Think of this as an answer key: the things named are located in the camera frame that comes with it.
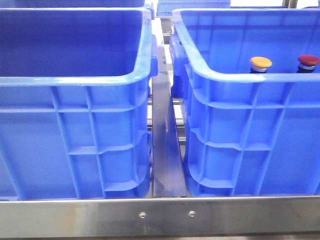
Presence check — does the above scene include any red mushroom push button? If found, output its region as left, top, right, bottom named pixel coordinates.
left=297, top=54, right=320, bottom=73

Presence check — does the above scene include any right blue plastic crate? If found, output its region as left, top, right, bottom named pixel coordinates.
left=170, top=8, right=320, bottom=197

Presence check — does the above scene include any blue plastic crate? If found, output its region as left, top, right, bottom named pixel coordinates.
left=170, top=8, right=320, bottom=197
left=0, top=7, right=158, bottom=202

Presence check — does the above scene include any left blue plastic crate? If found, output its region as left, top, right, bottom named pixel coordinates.
left=0, top=7, right=158, bottom=202

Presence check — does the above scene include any rear right blue crate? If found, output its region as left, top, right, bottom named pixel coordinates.
left=156, top=0, right=231, bottom=17

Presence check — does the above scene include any rear left blue crate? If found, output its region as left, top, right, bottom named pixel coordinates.
left=0, top=0, right=154, bottom=10

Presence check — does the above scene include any steel divider rail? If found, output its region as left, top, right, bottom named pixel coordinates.
left=152, top=42, right=187, bottom=198

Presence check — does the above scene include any left rail screw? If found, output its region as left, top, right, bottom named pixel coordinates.
left=139, top=212, right=147, bottom=219

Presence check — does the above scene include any rail screw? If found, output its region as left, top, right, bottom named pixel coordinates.
left=139, top=212, right=147, bottom=219
left=188, top=210, right=196, bottom=218

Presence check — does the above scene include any right rail screw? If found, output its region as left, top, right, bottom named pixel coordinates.
left=188, top=210, right=196, bottom=218

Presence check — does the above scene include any steel front rail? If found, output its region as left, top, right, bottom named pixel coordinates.
left=0, top=196, right=320, bottom=239

